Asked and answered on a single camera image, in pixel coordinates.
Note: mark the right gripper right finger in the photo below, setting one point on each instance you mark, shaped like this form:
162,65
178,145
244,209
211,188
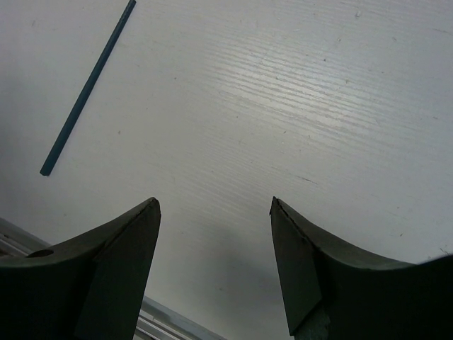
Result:
333,289

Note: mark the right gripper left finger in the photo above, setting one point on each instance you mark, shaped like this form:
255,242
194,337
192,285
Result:
88,287

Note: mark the blue chopstick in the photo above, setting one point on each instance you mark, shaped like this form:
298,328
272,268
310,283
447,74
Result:
82,98

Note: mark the aluminium front rail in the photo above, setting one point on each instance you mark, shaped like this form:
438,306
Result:
155,321

